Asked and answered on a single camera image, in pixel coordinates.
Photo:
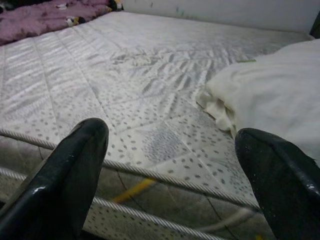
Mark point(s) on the white pillow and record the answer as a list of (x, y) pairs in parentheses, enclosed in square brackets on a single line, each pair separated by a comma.
[(275, 87)]

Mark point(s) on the purple cartoon print blanket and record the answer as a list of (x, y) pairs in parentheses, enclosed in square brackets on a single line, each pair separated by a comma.
[(37, 20)]

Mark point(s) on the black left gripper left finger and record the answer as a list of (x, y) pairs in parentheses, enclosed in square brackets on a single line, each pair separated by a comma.
[(55, 195)]

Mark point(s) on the white quilted mattress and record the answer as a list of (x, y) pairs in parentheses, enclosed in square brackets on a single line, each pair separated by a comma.
[(125, 75)]

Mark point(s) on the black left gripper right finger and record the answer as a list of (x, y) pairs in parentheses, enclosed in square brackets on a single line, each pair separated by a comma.
[(287, 195)]

